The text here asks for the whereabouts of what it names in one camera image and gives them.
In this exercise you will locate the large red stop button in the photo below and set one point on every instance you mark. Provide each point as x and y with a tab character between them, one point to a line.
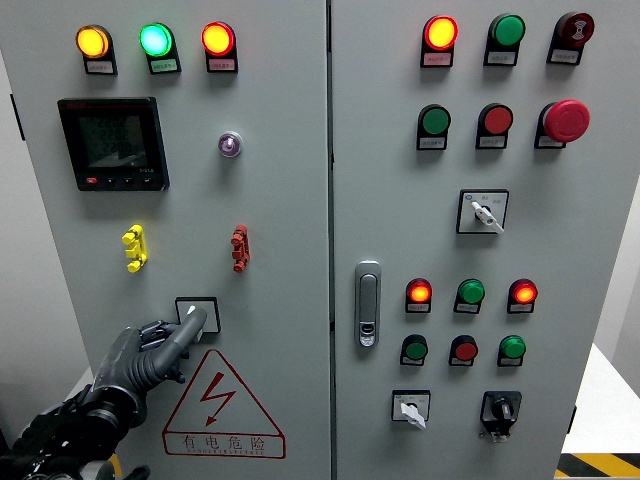
566	121

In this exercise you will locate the white round lamp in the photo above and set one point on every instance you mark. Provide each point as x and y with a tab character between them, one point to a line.
230	144

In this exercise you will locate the small red round lamp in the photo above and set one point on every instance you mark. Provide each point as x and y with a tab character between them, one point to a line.
419	291
524	292

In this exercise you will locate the large green push button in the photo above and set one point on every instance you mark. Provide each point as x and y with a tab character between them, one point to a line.
435	120

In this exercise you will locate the small label plate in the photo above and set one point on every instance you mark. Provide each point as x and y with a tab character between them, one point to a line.
100	67
432	143
466	308
491	142
437	59
411	362
164	65
460	362
519	308
501	58
509	362
564	57
548	142
222	65
417	308

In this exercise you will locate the black cabinet hinge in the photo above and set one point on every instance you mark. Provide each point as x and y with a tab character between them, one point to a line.
572	420
18	119

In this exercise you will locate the pale grey cabinet door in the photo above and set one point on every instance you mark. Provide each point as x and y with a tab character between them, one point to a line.
400	210
275	225

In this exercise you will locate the black yellow striped tape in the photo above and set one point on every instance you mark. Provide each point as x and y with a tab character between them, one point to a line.
600	465
116	462

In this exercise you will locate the large red round lamp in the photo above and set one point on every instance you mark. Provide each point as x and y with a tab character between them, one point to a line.
441	33
218	38

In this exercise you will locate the large yellow round lamp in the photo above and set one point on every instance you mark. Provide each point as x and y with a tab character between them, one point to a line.
92	41

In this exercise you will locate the small green push button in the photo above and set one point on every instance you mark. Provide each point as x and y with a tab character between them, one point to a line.
415	350

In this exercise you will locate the dark red buzzer lamp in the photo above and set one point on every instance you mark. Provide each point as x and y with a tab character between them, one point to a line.
576	28

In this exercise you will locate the black display meter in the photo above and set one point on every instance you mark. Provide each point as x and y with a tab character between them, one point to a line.
114	144

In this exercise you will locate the small green round lamp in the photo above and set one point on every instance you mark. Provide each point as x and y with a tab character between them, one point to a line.
471	291
513	347

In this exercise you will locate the red warning triangle sticker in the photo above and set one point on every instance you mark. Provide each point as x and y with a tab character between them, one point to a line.
218	395

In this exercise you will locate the dark green round lamp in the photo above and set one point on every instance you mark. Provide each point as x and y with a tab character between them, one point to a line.
509	30

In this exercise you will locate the bright green round lamp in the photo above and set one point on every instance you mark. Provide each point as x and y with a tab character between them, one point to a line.
156	39

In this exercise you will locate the small red push button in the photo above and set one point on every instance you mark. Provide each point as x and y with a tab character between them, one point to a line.
465	351

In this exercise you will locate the silver door lock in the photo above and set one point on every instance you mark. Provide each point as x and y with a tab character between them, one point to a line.
368	300

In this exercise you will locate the large red push button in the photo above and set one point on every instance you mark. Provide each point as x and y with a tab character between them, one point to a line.
497	120

